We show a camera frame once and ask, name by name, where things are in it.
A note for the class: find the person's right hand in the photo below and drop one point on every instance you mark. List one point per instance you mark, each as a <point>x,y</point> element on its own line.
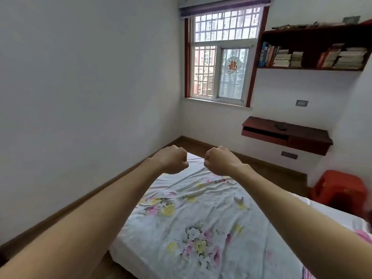
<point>222,161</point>

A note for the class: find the person's left hand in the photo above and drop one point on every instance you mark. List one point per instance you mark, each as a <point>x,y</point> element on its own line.
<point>173,159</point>

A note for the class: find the dark blue smartphone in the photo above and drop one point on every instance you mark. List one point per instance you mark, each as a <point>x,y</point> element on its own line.
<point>280,126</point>

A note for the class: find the person's right forearm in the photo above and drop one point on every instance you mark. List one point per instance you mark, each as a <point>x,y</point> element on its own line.
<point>290,223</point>

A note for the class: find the person's left forearm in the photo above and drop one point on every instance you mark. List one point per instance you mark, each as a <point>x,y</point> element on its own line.
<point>87,223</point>

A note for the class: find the white floral bed sheet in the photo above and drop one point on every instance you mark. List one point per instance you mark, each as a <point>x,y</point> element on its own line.
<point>189,217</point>

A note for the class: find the red-framed window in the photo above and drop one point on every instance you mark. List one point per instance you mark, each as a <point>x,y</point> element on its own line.
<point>232,87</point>

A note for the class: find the round red window decoration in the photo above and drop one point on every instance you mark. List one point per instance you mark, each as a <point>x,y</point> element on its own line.
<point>232,65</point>

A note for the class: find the row of upright books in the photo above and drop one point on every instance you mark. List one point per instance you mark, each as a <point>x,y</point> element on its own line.
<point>266,55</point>

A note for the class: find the red plastic stool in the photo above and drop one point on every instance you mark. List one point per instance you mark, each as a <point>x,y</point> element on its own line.
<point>337,185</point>

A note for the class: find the small stack of pale books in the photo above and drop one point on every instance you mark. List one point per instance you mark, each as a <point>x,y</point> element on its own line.
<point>296,59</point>

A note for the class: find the leaning red books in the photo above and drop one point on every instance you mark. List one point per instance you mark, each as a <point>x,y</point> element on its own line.
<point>329,56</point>

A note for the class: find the pile of small dark items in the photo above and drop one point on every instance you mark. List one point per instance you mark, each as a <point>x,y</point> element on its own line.
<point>293,26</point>

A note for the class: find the purple roller blind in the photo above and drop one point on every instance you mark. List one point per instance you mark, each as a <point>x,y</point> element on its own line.
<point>223,5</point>

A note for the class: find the large stack of pale books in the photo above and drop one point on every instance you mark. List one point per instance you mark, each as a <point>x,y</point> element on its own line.
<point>350,58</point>

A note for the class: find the grey box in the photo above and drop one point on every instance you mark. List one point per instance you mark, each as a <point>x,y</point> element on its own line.
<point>351,19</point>

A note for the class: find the grey wall socket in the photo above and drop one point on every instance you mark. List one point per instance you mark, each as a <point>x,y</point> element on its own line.
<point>289,155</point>
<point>302,103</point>

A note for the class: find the red-brown wall-mounted desk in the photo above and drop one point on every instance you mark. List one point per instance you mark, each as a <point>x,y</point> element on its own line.
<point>308,133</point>

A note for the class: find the red-brown wall bookshelf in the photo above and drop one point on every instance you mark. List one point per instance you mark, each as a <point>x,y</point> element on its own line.
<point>308,40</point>

